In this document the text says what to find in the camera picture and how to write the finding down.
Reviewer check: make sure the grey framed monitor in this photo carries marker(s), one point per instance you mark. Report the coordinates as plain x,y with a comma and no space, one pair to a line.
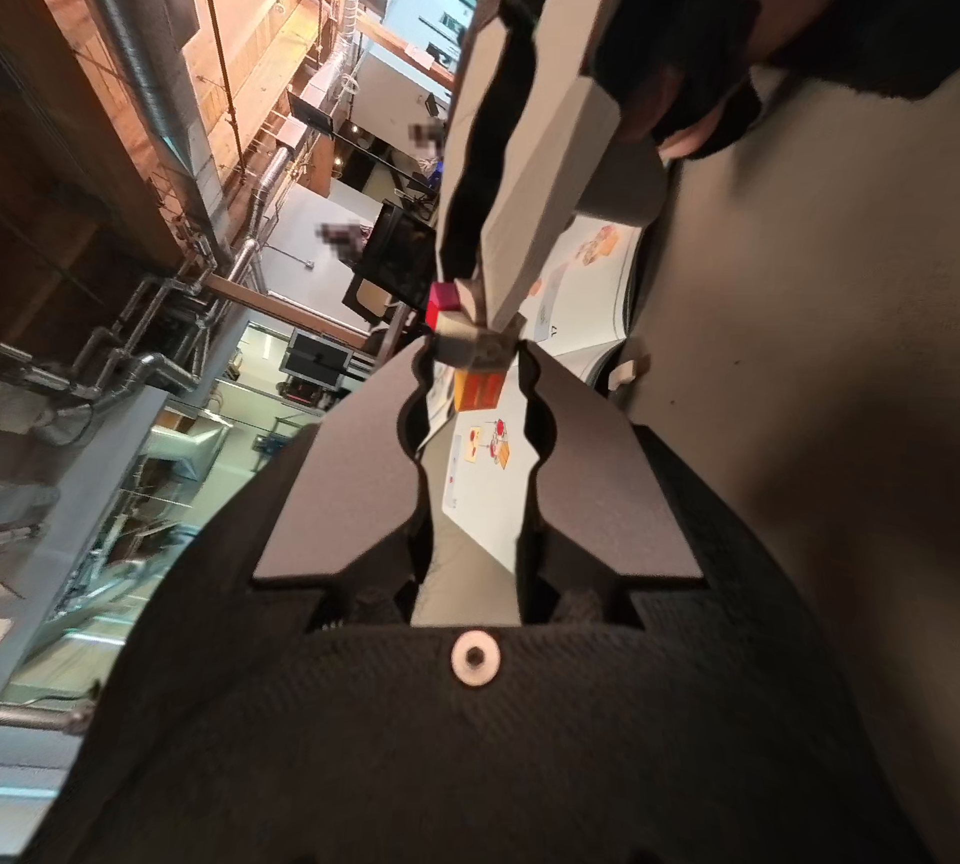
315,357

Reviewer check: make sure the rectangular sheet metal duct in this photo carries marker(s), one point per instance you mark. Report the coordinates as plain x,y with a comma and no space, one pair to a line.
187,447

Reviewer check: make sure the black computer monitor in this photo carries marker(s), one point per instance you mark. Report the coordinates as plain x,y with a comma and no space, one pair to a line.
397,248

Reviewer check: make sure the thin metal pipe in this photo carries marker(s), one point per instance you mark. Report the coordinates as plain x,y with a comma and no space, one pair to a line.
45,715

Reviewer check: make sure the lego instruction booklet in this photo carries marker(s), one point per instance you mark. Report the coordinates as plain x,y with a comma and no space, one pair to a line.
592,279

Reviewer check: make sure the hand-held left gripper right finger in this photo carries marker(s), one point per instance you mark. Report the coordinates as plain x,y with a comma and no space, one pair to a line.
607,496

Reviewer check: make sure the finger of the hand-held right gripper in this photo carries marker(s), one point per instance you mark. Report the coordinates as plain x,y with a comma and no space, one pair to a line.
547,203
461,128

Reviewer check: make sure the large metal air duct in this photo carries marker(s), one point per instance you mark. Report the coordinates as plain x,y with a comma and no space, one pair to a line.
142,68

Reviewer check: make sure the small white lego piece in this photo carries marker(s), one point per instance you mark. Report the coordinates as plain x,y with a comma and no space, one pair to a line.
630,372

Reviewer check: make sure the cluster of metal pipes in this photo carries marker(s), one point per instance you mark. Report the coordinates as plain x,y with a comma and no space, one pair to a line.
150,369

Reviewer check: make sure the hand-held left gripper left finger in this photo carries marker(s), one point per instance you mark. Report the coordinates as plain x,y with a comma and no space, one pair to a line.
337,489

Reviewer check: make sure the small lego assembly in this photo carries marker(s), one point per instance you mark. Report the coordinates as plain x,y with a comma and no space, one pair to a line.
469,339

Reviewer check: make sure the silver round duct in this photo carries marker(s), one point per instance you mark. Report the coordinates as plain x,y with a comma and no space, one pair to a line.
255,196

